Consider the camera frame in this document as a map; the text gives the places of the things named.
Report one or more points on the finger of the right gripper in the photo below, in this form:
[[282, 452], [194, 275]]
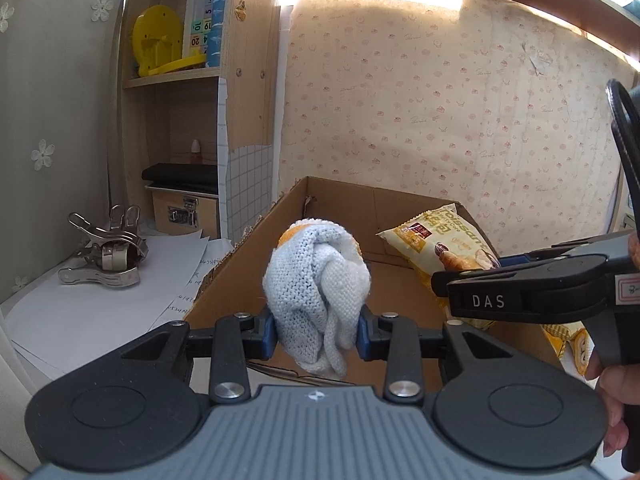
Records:
[[560, 249], [550, 274]]

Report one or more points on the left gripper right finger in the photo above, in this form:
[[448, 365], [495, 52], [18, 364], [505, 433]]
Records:
[[403, 346]]

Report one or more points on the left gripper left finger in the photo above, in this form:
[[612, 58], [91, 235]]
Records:
[[230, 344]]

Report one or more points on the white glove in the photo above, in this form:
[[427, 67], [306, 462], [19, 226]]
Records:
[[316, 284]]

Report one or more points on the croissant snack packet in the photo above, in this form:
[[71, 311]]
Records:
[[442, 240]]

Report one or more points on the person right hand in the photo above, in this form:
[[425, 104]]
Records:
[[618, 386]]

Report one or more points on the cardboard shoe box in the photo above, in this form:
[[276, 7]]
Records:
[[235, 285]]

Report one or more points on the wooden small box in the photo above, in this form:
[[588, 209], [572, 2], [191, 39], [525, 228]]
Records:
[[182, 212]]

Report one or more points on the metal clips pile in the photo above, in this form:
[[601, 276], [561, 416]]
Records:
[[111, 256]]

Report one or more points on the white paper sheets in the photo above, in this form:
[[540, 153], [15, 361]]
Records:
[[59, 328]]

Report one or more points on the yellow plastic reel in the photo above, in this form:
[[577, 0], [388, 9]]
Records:
[[157, 40]]

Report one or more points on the calendar card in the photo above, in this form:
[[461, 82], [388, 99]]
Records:
[[198, 21]]

